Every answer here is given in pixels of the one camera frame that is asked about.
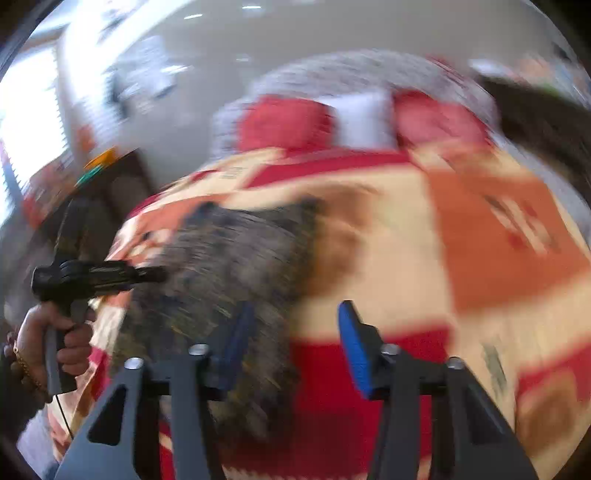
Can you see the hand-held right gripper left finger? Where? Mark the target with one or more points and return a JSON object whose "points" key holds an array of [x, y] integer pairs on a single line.
{"points": [[235, 344]]}

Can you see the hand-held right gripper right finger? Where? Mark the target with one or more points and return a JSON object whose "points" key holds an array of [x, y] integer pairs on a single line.
{"points": [[355, 344]]}

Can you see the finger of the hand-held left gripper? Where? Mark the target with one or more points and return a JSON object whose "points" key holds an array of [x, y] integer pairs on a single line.
{"points": [[152, 274]]}

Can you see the person's left forearm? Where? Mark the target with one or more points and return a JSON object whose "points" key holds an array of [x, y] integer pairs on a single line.
{"points": [[14, 392]]}

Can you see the person's left hand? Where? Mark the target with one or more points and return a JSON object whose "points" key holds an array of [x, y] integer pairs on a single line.
{"points": [[32, 332]]}

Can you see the plain dark wooden cabinet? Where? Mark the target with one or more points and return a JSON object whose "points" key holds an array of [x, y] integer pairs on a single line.
{"points": [[124, 184]]}

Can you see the orange object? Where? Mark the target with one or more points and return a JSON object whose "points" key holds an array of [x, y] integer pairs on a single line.
{"points": [[100, 158]]}

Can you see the window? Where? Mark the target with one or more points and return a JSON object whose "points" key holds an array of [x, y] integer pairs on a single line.
{"points": [[27, 129]]}

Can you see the printed blanket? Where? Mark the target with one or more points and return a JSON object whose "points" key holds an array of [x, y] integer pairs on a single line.
{"points": [[485, 230]]}

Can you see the red heart pillow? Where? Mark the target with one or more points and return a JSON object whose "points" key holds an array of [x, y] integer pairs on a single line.
{"points": [[438, 120], [281, 122]]}

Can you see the white pillow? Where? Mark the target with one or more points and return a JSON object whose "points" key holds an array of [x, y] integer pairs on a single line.
{"points": [[364, 117]]}

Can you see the floral patterned bolster pillow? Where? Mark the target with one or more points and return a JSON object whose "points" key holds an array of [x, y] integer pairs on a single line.
{"points": [[351, 74]]}

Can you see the carved dark wooden cabinet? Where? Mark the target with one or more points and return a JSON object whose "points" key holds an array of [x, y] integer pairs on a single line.
{"points": [[545, 120]]}

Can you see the dark cloth on wall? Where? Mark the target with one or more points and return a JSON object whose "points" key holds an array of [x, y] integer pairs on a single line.
{"points": [[121, 92]]}

